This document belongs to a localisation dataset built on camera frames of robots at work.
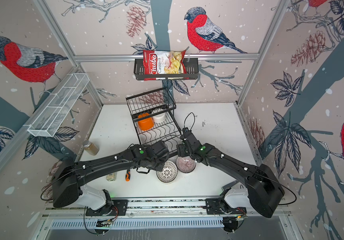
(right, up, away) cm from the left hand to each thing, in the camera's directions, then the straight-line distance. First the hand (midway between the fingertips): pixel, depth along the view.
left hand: (162, 167), depth 77 cm
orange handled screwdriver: (-20, -7, +6) cm, 22 cm away
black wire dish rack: (-6, +36, +18) cm, 40 cm away
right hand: (+10, +8, +7) cm, 15 cm away
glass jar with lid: (-44, +8, +11) cm, 46 cm away
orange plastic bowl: (-13, +21, +25) cm, 35 cm away
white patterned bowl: (+3, -5, +3) cm, 6 cm away
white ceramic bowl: (-4, +25, +26) cm, 37 cm away
